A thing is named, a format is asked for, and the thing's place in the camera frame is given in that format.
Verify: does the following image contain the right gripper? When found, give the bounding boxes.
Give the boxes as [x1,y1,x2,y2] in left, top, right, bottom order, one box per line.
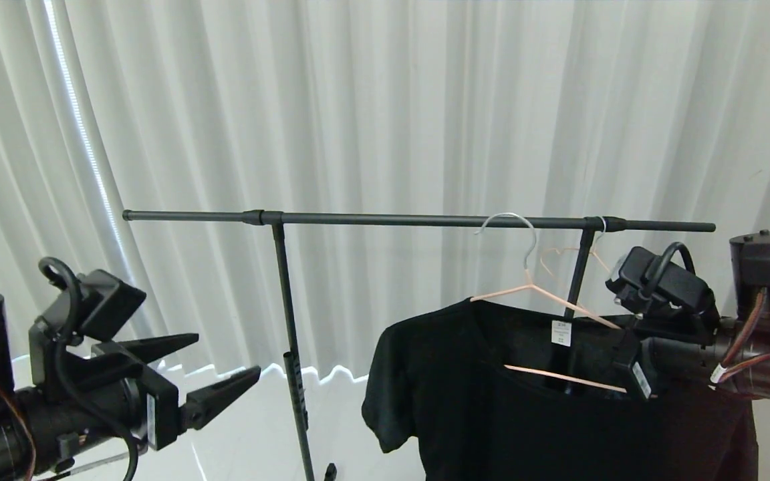
[612,326,723,402]

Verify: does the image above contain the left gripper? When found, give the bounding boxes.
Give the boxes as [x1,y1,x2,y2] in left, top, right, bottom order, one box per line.
[17,333,263,463]

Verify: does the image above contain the pink clothes hanger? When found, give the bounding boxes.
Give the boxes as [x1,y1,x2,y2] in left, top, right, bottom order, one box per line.
[469,212,630,395]
[539,217,620,281]

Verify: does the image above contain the black short-sleeved shirt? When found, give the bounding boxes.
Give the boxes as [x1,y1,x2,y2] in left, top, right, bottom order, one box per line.
[362,299,760,481]

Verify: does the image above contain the black clothes rack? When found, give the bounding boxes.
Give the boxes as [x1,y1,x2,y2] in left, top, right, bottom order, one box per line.
[122,209,717,481]

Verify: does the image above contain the white curtain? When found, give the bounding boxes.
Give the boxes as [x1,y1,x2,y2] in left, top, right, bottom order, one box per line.
[0,0,770,387]

